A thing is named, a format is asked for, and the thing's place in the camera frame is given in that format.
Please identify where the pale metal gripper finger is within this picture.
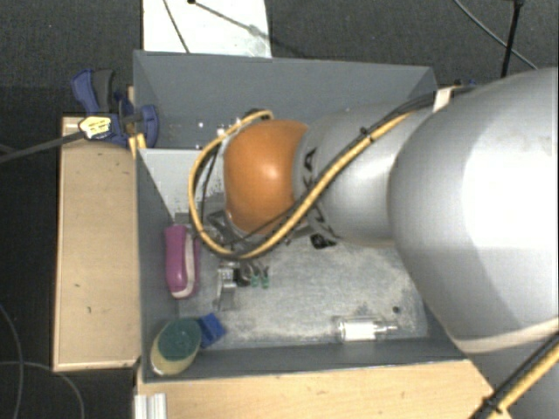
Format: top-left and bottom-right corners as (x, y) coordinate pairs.
(213, 265), (227, 313)
(224, 266), (239, 312)

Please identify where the blue block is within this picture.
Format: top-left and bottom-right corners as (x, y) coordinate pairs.
(198, 313), (227, 349)

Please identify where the purple and white oblong block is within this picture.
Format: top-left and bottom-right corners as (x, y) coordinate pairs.
(163, 223), (203, 300)

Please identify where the yellow and green sponge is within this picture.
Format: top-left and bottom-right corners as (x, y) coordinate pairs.
(149, 318), (204, 377)

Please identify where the grey metal bin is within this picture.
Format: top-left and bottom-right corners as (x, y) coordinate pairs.
(132, 49), (466, 382)

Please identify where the pale wood flat board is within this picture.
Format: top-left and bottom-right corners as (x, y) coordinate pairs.
(52, 115), (143, 373)

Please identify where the clear glass tube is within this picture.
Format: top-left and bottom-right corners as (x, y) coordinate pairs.
(331, 315), (400, 344)

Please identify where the black cylinder on white bracket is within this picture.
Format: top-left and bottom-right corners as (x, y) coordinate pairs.
(309, 231), (337, 250)

